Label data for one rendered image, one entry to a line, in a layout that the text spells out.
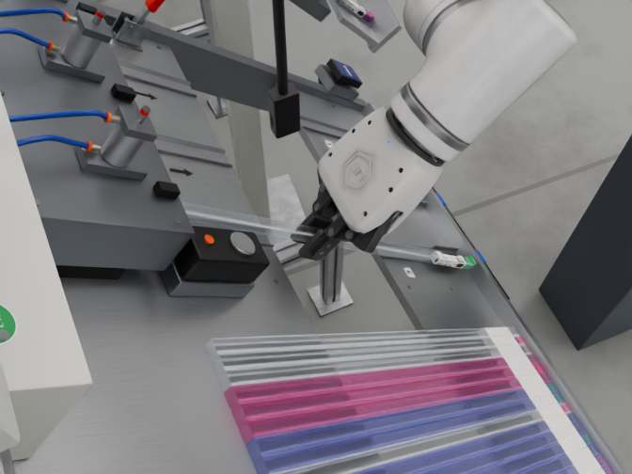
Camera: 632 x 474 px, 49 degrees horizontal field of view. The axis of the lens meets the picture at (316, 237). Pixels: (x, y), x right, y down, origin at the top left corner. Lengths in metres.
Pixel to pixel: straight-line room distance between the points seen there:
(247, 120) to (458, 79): 0.90
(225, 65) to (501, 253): 1.12
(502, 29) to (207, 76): 0.44
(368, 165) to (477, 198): 1.29
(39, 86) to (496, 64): 0.37
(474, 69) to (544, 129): 1.53
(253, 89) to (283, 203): 0.92
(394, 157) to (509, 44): 0.14
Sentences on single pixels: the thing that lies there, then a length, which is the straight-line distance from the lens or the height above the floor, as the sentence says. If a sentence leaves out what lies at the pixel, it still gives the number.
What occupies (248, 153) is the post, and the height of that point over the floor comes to 0.34.
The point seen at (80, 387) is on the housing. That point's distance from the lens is 0.37.
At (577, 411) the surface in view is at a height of 0.73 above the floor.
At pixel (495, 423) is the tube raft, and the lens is 0.76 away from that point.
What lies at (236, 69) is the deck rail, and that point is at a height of 0.90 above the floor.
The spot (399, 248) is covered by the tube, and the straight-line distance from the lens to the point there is 0.83.
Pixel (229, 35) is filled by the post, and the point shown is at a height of 0.68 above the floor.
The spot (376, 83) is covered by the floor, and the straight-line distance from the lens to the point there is 2.18.
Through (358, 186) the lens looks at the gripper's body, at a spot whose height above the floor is 1.01.
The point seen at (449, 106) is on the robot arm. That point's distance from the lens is 0.63.
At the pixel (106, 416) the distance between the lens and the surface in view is 0.47.
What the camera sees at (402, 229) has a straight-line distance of 0.92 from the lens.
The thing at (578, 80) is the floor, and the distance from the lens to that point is 2.32.
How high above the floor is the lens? 1.56
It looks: 59 degrees down
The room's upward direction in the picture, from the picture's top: straight up
